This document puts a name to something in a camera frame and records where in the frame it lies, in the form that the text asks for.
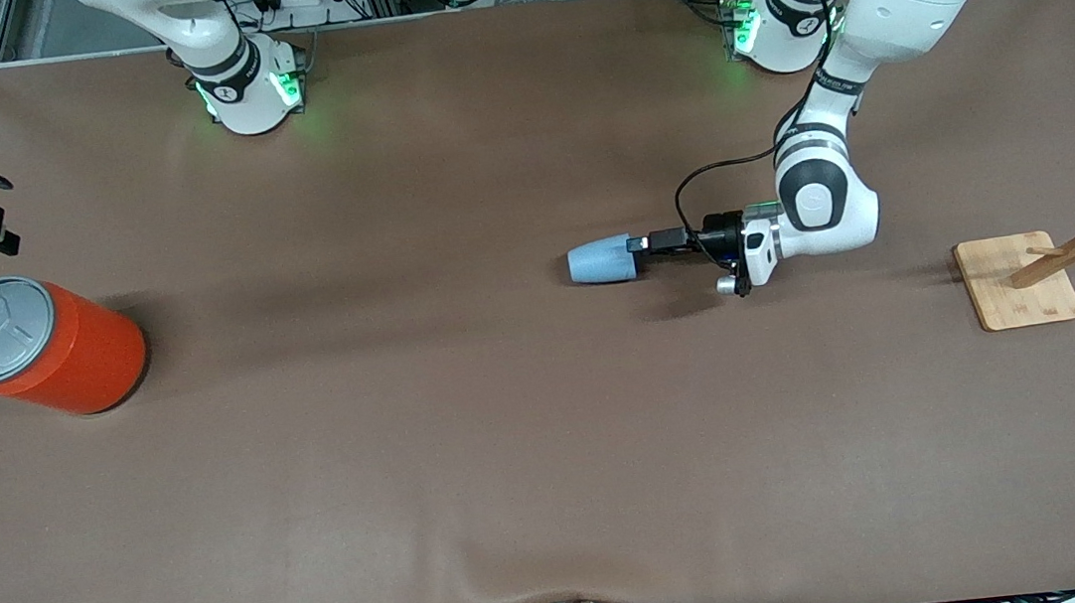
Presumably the light blue plastic cup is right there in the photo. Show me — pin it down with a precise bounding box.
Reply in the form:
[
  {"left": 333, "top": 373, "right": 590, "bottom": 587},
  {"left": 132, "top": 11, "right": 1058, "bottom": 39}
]
[{"left": 565, "top": 230, "right": 643, "bottom": 290}]

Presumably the wooden cup rack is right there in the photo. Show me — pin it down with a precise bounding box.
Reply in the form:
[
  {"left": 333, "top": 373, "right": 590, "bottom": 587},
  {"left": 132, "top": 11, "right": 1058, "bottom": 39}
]
[{"left": 946, "top": 160, "right": 1075, "bottom": 336}]

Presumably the orange can with grey lid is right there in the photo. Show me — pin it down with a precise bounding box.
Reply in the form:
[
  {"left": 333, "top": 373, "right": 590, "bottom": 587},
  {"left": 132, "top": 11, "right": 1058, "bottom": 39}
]
[{"left": 0, "top": 262, "right": 154, "bottom": 425}]

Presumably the brown table cover mat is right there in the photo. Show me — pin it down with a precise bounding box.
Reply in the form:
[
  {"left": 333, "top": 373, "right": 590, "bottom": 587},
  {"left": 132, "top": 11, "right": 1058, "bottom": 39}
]
[{"left": 0, "top": 0, "right": 1075, "bottom": 603}]

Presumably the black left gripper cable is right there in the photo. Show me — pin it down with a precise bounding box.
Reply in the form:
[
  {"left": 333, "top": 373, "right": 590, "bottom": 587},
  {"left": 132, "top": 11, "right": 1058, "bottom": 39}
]
[{"left": 654, "top": 0, "right": 924, "bottom": 233}]

